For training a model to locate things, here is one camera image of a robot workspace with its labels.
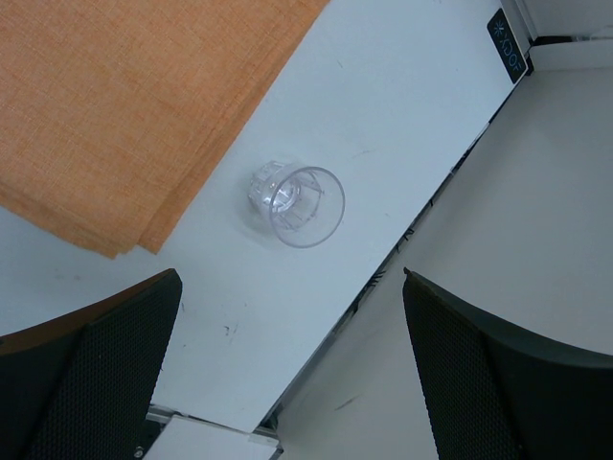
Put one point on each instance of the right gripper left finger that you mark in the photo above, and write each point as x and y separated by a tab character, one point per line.
79	386

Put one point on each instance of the clear drinking glass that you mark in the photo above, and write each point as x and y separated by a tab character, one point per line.
302	205

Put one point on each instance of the orange cloth napkin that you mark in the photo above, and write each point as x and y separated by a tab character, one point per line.
115	113

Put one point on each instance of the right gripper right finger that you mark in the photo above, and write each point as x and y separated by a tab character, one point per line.
494	390

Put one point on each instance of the black logo label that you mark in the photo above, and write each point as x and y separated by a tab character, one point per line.
505	43

